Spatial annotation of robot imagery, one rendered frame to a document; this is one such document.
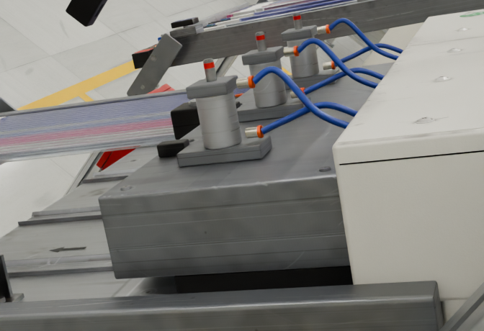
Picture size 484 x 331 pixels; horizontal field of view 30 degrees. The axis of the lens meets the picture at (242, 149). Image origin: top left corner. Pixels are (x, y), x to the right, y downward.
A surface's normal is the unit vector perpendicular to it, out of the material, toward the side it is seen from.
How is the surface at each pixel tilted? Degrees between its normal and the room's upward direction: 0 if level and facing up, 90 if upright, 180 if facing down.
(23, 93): 0
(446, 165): 90
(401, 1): 90
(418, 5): 90
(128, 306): 45
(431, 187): 90
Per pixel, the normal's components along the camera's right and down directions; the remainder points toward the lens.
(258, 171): -0.17, -0.96
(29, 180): 0.55, -0.75
